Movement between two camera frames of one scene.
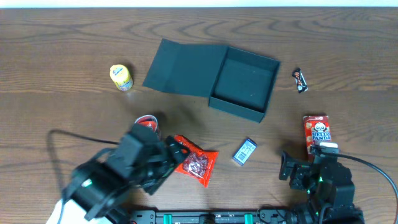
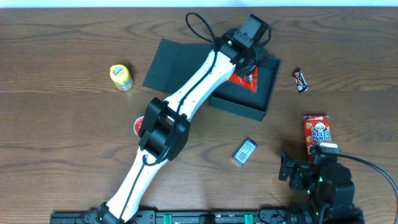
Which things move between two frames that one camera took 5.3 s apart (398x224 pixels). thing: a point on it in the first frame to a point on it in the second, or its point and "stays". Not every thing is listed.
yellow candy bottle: [120, 75] stays
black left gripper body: [168, 154] to [246, 71]
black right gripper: [296, 172] stays
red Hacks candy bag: [198, 163] to [250, 81]
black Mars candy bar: [302, 85] stays
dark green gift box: [237, 83] stays
